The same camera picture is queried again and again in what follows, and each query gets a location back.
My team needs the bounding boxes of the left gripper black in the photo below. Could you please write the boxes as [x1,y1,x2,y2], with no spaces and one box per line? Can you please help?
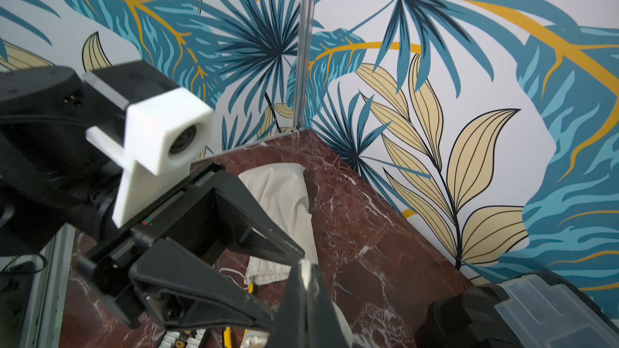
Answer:
[77,163,305,330]

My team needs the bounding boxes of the yellow black pliers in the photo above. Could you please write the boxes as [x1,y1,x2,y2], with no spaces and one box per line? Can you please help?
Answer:
[223,283,255,348]

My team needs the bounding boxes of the black yellow toolbox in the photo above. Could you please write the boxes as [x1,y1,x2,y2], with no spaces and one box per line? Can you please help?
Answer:
[414,270,618,347]

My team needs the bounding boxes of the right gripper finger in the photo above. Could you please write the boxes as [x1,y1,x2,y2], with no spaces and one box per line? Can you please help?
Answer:
[266,259,349,348]

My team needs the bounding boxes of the black connector board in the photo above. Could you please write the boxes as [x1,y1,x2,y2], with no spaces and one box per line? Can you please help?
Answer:
[158,329,211,348]

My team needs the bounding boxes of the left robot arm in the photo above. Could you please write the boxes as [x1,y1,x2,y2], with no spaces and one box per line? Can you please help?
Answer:
[1,61,304,330]

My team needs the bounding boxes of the left aluminium corner post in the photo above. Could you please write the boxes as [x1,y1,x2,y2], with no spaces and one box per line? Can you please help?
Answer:
[293,0,315,131]

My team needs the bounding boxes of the cream drawstring soil bag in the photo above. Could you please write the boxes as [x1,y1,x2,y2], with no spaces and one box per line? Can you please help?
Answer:
[240,302,355,348]

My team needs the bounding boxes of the aluminium front rail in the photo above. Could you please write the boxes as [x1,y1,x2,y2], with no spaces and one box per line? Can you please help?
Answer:
[19,225,75,348]

